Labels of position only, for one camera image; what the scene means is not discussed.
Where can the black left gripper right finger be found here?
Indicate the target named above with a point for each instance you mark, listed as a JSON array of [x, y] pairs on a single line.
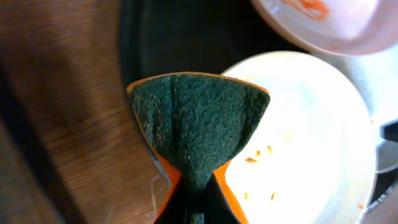
[[217, 209]]

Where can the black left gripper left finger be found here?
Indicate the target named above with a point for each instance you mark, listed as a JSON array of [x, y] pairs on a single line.
[[176, 209]]

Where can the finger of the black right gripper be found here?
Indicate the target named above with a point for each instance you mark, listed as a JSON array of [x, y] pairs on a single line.
[[389, 131]]

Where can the grey-white plate with sauce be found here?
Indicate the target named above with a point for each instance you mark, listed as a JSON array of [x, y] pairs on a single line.
[[375, 77]]

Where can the cream white plate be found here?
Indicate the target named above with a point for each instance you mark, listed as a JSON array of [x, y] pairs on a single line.
[[312, 158]]

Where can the green and orange sponge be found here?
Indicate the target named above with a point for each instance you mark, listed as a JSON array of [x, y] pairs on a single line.
[[195, 124]]

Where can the pinkish plate with sauce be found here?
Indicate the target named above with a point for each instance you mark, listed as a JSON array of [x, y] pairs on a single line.
[[335, 27]]

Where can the round black tray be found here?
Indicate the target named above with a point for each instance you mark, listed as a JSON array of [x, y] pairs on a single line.
[[158, 37]]

